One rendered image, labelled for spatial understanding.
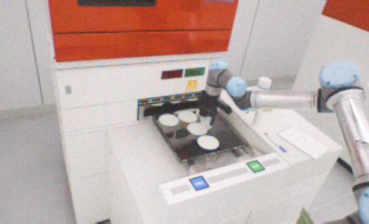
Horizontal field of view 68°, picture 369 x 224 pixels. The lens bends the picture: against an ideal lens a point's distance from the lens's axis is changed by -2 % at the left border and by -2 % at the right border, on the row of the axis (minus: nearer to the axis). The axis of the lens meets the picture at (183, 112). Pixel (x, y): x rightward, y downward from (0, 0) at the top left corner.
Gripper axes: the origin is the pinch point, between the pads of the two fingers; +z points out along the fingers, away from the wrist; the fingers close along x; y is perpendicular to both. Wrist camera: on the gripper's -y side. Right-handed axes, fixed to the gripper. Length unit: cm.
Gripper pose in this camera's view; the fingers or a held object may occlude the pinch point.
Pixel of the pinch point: (209, 127)
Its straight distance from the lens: 138.2
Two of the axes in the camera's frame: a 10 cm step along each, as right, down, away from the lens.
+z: -1.3, 8.3, 5.5
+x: 0.0, 5.5, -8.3
